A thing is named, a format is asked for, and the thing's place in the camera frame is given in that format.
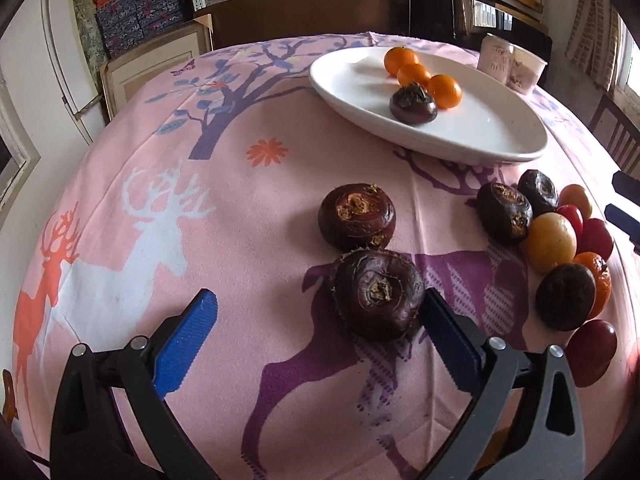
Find small orange tomato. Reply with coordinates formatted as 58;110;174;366
557;183;594;221

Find white oval plate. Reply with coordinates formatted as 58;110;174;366
308;46;549;165

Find marbled green board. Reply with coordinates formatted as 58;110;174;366
70;0;108;61

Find pale yellow tomato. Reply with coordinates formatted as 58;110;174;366
523;212;578;273

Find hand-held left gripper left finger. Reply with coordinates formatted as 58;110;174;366
50;288;221;480

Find blue patterned storage boxes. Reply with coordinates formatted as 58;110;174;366
95;0;193;58

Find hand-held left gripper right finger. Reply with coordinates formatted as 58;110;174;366
417;287;587;480

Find framed picture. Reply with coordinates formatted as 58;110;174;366
100;22;213;117

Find pink deer-print tablecloth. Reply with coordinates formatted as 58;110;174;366
0;32;640;480

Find wooden chair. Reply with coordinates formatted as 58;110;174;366
590;94;640;166

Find brown wooden board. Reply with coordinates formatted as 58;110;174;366
210;0;396;51

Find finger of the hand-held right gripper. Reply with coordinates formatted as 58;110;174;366
604;203;640;256
612;170;640;197

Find white door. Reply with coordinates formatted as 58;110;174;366
42;0;108;146

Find patterned curtain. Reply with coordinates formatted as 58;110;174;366
565;0;621;92

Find white beverage can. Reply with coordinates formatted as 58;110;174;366
477;33;516;83

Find dark brown water chestnut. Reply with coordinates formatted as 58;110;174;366
330;249;427;343
535;262;597;332
517;169;559;217
389;81;439;127
318;183;397;251
476;182;533;246

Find white paper cup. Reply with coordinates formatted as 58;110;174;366
507;45;548;92

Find black panel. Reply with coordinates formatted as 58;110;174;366
410;0;551;61

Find window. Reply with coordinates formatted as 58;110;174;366
617;15;640;92

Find red cherry tomato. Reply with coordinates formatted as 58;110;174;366
556;205;585;241

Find orange mandarin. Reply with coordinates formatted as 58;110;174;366
384;46;421;77
396;62;432;88
572;251;613;320
426;74;463;110

